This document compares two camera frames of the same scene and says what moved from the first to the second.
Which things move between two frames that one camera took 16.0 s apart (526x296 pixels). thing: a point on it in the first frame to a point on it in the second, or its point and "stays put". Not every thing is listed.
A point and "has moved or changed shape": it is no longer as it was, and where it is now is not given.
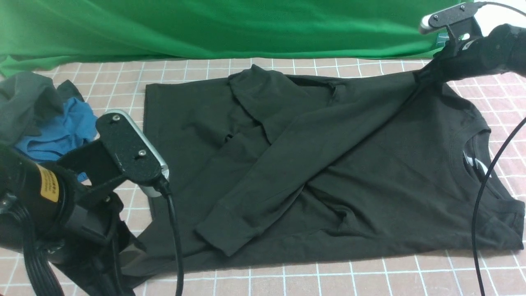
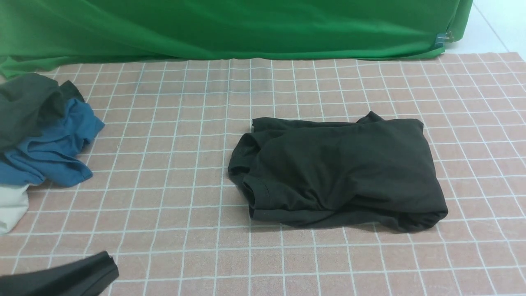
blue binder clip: [442, 37] stays put
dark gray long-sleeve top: [265, 163] has moved or changed shape
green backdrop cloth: [35, 33] stays put
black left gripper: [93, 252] to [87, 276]
